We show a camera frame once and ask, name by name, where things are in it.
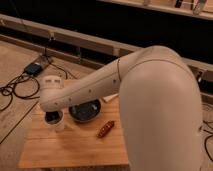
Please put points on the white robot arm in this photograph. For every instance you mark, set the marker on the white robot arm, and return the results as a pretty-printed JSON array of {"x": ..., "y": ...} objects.
[{"x": 160, "y": 106}]

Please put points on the wooden shelf rail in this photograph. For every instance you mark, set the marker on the wooden shelf rail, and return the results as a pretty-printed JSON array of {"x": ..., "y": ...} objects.
[{"x": 192, "y": 38}]

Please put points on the white ceramic cup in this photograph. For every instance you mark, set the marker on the white ceramic cup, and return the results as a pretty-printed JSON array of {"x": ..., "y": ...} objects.
[{"x": 57, "y": 125}]

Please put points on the black power adapter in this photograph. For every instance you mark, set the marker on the black power adapter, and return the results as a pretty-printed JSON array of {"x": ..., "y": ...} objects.
[{"x": 33, "y": 69}]

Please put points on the dark round bowl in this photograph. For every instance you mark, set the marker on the dark round bowl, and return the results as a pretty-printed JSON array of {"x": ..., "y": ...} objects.
[{"x": 85, "y": 112}]

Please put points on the black eraser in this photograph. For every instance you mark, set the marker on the black eraser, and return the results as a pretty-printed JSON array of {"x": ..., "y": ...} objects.
[{"x": 51, "y": 116}]

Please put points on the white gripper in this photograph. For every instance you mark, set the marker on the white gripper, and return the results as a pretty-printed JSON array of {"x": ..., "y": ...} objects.
[{"x": 51, "y": 82}]

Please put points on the red brown pocket knife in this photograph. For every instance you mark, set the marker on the red brown pocket knife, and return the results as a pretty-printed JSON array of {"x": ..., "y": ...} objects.
[{"x": 105, "y": 129}]

